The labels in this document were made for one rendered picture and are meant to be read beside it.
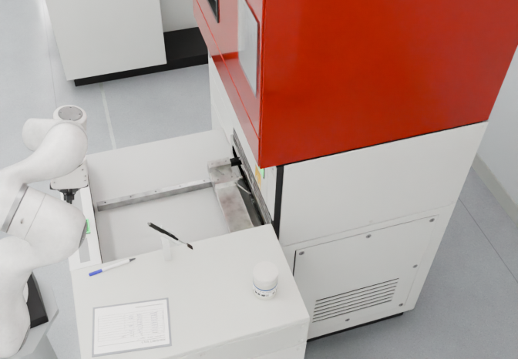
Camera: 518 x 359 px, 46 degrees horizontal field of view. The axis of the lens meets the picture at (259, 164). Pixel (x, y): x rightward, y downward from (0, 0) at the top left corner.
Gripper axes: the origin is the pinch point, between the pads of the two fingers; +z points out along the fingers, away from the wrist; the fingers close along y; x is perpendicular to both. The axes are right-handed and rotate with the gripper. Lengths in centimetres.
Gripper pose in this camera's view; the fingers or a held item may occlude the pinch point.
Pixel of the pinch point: (68, 196)
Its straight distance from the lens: 186.4
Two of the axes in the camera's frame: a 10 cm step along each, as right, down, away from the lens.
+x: 3.0, 7.0, -6.5
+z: -2.2, 7.1, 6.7
